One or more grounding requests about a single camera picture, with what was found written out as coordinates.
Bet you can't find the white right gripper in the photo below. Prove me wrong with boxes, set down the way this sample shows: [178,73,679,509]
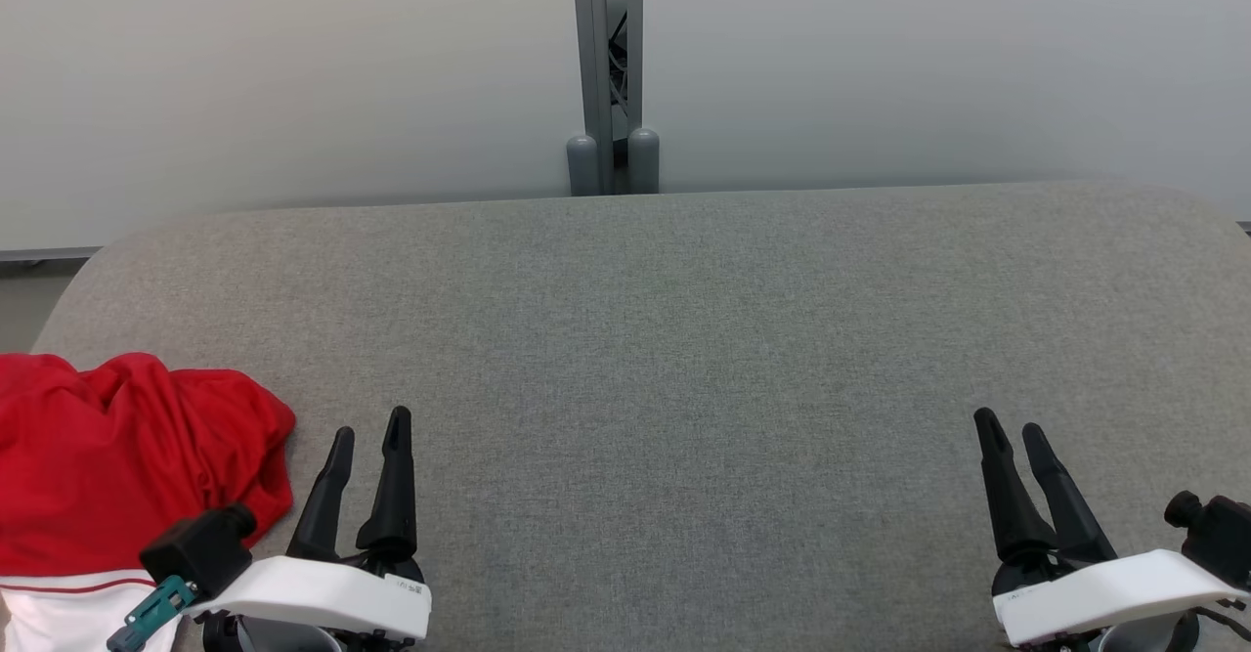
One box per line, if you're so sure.
[973,408,1248,649]

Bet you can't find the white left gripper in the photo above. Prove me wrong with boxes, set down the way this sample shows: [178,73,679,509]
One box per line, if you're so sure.
[186,406,432,652]

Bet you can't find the red shirt with white sleeves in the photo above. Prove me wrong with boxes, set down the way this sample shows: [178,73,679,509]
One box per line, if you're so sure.
[0,352,297,652]

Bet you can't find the teal left camera connector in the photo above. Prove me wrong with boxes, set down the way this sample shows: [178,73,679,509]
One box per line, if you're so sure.
[107,576,197,652]

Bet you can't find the grey wall baseboard strip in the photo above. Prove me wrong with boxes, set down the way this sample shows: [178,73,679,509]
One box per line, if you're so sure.
[0,246,104,263]

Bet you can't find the grey metal partition post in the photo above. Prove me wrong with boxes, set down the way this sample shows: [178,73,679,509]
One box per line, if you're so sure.
[571,0,646,196]

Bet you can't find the black cables inside post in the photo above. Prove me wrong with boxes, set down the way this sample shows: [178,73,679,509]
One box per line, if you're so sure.
[605,0,632,120]

